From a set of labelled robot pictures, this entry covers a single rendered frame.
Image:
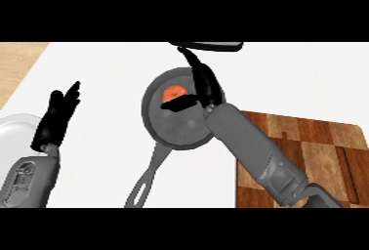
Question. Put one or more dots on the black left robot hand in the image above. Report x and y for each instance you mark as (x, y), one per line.
(53, 121)

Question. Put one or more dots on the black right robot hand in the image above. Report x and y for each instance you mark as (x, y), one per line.
(205, 85)

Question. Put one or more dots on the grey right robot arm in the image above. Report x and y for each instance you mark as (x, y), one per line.
(249, 146)

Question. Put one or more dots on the orange squash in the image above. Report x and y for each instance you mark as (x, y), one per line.
(172, 92)

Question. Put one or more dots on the grey frying pan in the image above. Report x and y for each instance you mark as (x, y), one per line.
(177, 127)

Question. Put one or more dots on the brown wooden cutting board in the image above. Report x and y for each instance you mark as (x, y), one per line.
(317, 146)

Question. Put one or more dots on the white plate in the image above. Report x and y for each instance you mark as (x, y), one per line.
(16, 136)

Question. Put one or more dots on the black appliance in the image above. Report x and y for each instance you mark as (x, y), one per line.
(211, 45)

